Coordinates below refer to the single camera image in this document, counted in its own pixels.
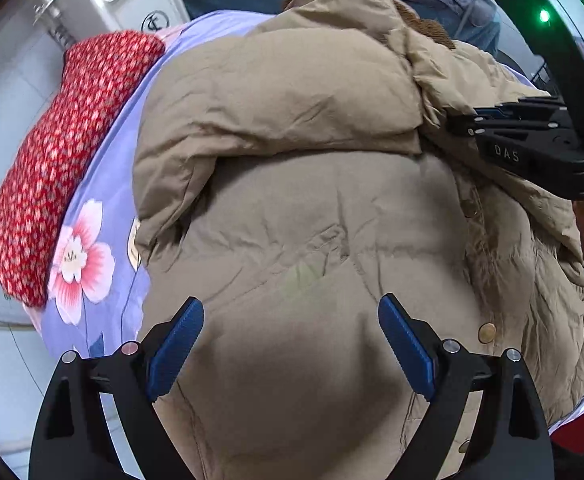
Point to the red patterned pillow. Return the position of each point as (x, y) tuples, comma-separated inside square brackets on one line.
[(67, 135)]

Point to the tan puffer jacket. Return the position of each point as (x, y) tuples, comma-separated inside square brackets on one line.
[(292, 185)]

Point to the white electric heater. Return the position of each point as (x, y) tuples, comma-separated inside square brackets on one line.
[(137, 5)]

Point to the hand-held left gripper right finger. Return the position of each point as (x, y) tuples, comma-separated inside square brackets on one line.
[(404, 347)]

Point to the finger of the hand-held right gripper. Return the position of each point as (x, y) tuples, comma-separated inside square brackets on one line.
[(511, 117)]

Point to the purple floral bedsheet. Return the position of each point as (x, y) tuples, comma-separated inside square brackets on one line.
[(117, 175)]

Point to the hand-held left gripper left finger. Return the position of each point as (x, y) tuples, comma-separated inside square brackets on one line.
[(179, 345)]

